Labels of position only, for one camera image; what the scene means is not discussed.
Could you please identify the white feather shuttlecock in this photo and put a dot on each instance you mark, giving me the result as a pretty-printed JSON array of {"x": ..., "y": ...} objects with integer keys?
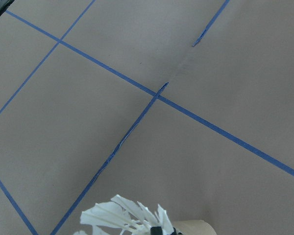
[{"x": 122, "y": 215}]

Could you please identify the brown cardboard tube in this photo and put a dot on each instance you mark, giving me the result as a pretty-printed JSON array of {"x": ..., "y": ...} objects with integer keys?
[{"x": 196, "y": 228}]

